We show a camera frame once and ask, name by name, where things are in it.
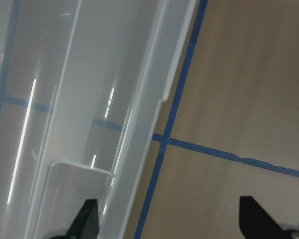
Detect clear plastic box lid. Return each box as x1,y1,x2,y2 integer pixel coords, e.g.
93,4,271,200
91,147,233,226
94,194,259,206
0,0,197,239

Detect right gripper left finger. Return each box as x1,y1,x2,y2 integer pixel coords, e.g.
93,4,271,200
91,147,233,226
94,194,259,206
66,199,99,239

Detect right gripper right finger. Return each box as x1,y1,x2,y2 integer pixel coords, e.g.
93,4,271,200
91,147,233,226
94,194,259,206
239,196,289,239

